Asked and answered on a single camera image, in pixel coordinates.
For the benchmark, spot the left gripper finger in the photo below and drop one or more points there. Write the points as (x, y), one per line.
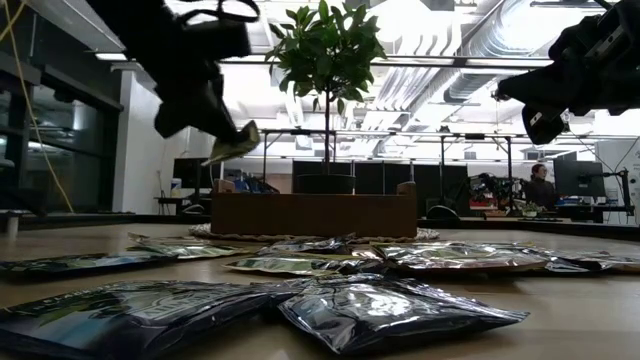
(192, 115)
(229, 107)

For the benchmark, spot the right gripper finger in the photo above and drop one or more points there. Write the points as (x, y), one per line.
(530, 92)

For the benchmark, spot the black lab robot arm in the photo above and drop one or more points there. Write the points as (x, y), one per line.
(492, 187)

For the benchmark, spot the wooden three-compartment tea box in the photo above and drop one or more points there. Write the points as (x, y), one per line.
(315, 215)

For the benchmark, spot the dark computer monitor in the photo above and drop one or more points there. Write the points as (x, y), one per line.
(580, 177)
(197, 172)

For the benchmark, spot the white plastic container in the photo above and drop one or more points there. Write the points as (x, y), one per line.
(176, 188)

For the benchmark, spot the person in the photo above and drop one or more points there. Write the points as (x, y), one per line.
(540, 192)

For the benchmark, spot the long LED light bar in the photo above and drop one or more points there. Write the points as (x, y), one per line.
(425, 63)

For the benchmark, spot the green potted plant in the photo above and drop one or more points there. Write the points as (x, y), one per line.
(325, 50)

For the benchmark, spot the small green desk plant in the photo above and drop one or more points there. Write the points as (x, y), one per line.
(530, 210)

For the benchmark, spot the round woven placemat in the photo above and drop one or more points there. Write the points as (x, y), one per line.
(428, 234)

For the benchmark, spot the black metal rig frame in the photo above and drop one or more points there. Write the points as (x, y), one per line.
(300, 132)
(475, 136)

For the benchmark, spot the short white post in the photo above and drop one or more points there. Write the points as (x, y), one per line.
(12, 226)

